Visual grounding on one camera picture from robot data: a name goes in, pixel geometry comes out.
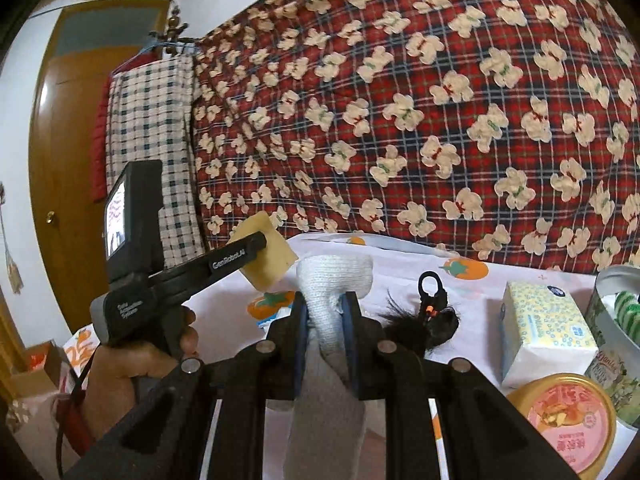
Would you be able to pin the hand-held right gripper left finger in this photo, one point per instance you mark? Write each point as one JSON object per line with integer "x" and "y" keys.
{"x": 300, "y": 340}

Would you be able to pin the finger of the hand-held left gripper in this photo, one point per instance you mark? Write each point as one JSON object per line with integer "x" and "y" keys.
{"x": 220, "y": 264}

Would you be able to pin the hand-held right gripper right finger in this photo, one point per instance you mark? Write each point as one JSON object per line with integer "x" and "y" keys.
{"x": 350, "y": 345}

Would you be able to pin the white knitted sock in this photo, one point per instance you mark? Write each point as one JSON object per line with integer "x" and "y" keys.
{"x": 330, "y": 280}

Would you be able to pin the person's left hand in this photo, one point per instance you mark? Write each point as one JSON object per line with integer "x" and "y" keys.
{"x": 125, "y": 380}

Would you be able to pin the black hairpiece with clip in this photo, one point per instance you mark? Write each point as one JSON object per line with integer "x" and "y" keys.
{"x": 430, "y": 325}

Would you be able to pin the white persimmon-print sheet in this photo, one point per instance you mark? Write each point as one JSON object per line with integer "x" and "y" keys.
{"x": 400, "y": 265}

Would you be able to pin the brass door knob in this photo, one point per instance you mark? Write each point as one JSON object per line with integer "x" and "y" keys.
{"x": 50, "y": 217}

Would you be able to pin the red quilted cloth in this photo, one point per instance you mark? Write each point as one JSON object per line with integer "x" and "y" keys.
{"x": 100, "y": 150}

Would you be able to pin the blue checked hanging cloth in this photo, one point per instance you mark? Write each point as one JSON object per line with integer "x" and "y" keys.
{"x": 150, "y": 110}

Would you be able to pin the wooden door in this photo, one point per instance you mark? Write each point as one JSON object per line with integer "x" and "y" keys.
{"x": 65, "y": 135}

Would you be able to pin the hanging tassel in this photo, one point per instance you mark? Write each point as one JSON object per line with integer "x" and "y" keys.
{"x": 14, "y": 265}

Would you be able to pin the cardboard box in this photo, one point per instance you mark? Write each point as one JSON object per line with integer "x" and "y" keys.
{"x": 32, "y": 375}

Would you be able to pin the yellow patterned tissue pack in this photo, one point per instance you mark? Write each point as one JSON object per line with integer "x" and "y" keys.
{"x": 545, "y": 335}

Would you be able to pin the wooden coat rack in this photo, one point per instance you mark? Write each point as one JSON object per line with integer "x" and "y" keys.
{"x": 175, "y": 25}

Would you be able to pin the round container with pink lid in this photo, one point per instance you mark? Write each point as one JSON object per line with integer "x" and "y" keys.
{"x": 570, "y": 420}

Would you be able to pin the red plaid bear-print blanket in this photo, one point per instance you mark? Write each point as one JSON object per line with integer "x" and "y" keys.
{"x": 450, "y": 135}

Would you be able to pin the green printed tin can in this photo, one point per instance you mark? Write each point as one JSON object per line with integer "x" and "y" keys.
{"x": 607, "y": 370}

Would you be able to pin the green striped cloth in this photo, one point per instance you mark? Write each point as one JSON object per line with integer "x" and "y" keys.
{"x": 627, "y": 310}

